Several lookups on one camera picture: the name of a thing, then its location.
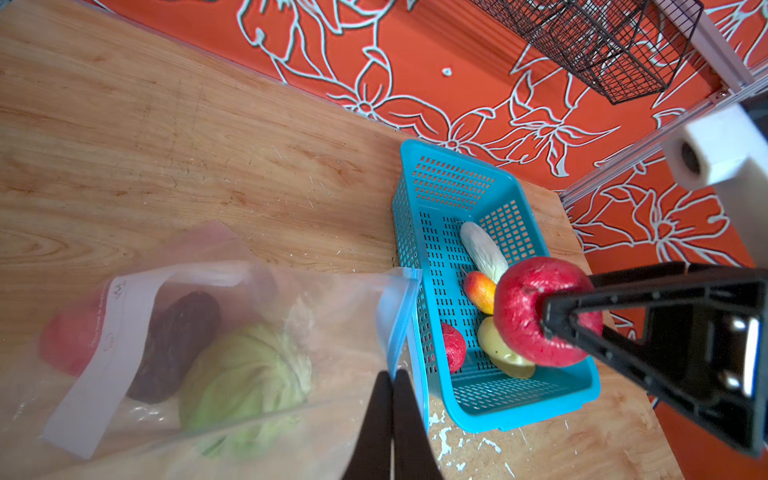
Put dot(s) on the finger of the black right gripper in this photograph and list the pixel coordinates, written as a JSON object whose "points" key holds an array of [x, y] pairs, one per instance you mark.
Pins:
{"points": [[704, 348]]}

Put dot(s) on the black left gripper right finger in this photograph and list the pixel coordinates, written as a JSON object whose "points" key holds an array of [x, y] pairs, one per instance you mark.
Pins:
{"points": [[413, 456]]}

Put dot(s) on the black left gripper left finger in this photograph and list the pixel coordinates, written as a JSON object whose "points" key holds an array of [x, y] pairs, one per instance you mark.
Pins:
{"points": [[372, 455]]}

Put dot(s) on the red strawberry toy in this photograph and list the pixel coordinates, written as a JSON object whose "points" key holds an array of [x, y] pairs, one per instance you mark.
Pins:
{"points": [[455, 347]]}

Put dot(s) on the yellow green potato toy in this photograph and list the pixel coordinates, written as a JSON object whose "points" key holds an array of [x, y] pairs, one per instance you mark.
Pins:
{"points": [[504, 358]]}

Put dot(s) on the green cabbage toy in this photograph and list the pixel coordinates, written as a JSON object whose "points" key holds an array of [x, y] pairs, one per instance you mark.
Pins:
{"points": [[249, 381]]}

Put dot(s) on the yellow orange pepper toy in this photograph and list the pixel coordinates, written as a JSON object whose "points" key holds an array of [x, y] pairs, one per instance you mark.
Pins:
{"points": [[480, 290]]}

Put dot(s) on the red round fruit toy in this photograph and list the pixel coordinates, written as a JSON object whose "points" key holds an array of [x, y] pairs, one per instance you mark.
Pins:
{"points": [[518, 306]]}

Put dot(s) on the clear zip top bag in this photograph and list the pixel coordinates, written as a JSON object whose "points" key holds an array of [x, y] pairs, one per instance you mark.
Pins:
{"points": [[352, 326]]}

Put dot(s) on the dark brown avocado toy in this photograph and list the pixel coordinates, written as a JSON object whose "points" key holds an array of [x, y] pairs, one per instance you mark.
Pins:
{"points": [[176, 336]]}

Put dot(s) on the red radish toy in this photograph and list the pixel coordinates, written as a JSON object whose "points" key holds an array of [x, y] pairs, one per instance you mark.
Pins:
{"points": [[70, 339]]}

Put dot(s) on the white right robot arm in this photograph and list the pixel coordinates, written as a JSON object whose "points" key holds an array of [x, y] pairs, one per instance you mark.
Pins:
{"points": [[727, 151]]}

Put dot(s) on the white daikon toy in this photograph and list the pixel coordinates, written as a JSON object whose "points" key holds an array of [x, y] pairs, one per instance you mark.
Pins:
{"points": [[483, 251]]}

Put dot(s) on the teal plastic perforated basket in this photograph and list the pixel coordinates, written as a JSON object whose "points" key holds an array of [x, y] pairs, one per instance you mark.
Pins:
{"points": [[438, 191]]}

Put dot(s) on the aluminium frame rail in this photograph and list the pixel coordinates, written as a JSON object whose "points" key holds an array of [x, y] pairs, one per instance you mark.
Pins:
{"points": [[738, 81]]}

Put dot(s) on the black wire wall basket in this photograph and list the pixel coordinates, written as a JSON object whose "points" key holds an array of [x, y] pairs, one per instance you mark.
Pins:
{"points": [[621, 49]]}

